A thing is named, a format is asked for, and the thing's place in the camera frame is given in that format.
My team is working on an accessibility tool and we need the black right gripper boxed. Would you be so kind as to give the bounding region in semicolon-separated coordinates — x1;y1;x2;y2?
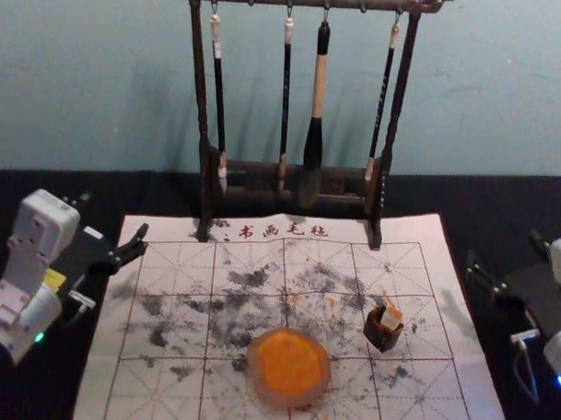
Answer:
462;227;561;342

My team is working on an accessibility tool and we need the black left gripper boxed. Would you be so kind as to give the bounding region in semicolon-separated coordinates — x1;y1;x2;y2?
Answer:
46;189;151;304

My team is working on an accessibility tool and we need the black table cloth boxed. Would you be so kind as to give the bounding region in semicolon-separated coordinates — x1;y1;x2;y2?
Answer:
0;156;561;420

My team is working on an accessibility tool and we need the white and orange seal stamp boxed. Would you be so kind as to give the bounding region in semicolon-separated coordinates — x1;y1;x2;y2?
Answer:
378;304;404;332

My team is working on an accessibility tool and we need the small dark brown holder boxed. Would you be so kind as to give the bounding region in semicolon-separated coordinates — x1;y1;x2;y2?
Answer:
361;304;406;356

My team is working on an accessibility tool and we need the dark wooden brush rack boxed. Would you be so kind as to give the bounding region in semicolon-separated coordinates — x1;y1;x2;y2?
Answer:
160;0;458;253

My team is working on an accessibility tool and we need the thin black brush, white label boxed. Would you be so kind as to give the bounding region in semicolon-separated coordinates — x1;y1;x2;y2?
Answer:
203;13;236;194

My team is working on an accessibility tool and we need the white gridded felt mat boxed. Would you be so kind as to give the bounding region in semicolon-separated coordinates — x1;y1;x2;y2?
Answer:
71;200;520;420

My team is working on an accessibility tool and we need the thin black calligraphy brush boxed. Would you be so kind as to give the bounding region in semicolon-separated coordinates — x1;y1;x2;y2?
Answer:
364;22;403;184
275;16;297;195

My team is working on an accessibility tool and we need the round dish with orange paste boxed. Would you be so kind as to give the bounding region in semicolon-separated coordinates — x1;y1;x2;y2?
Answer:
244;325;334;413

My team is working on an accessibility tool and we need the right gripper thin cable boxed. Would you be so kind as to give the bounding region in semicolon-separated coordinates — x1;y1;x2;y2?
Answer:
507;327;543;405

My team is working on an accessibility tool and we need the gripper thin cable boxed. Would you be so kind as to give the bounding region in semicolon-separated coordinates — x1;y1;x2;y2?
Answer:
507;327;543;405
61;275;99;330

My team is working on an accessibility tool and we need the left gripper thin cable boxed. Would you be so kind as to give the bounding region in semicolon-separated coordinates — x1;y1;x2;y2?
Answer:
61;275;99;330

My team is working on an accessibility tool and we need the large tan-handled calligraphy brush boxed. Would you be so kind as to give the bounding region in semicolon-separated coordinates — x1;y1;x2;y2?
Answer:
298;20;333;209

